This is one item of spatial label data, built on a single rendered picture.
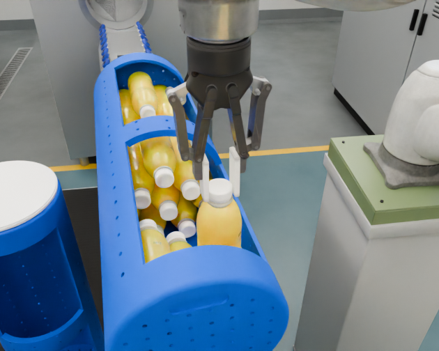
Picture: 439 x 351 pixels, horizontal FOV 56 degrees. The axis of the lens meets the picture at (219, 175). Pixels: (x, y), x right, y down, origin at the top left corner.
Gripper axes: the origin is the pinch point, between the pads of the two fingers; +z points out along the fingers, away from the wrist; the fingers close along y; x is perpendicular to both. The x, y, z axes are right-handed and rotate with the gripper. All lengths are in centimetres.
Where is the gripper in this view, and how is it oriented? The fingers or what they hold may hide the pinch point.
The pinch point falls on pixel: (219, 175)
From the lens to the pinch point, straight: 59.9
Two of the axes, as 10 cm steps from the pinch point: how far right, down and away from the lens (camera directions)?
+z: 0.0, 8.0, 6.0
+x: 2.6, 5.8, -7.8
